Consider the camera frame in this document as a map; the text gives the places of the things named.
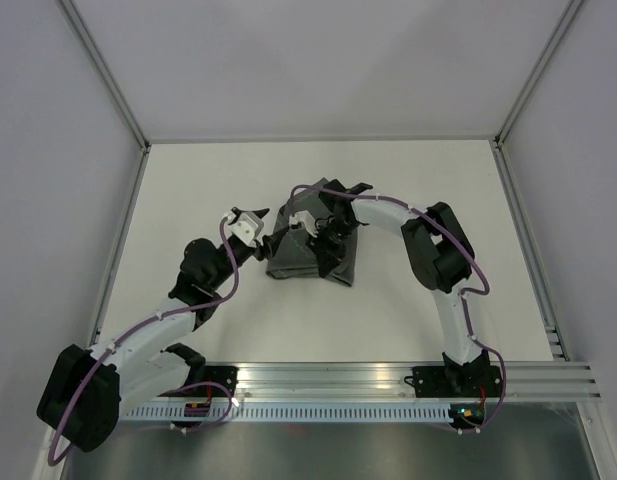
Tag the aluminium cage frame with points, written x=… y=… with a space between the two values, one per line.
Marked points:
x=425 y=100

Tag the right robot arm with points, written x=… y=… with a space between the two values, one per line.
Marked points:
x=442 y=261

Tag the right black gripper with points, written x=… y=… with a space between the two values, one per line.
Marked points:
x=328 y=257

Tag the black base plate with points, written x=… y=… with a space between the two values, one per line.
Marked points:
x=227 y=376
x=442 y=382

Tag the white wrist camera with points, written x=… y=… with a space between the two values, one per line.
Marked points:
x=246 y=225
x=303 y=220

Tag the grey cloth napkin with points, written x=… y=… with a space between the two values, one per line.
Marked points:
x=294 y=258

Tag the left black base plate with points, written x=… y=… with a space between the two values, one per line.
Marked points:
x=227 y=376

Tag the aluminium front rail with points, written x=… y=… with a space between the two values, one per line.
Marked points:
x=523 y=381

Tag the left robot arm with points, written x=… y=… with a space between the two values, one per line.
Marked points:
x=90 y=389

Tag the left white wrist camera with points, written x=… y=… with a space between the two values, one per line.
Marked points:
x=246 y=225

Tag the white slotted cable duct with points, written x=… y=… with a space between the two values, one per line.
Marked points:
x=296 y=412

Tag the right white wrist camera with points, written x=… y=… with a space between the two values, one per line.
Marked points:
x=303 y=220

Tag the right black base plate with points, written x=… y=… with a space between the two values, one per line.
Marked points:
x=442 y=382

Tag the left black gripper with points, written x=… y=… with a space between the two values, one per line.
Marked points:
x=271 y=244

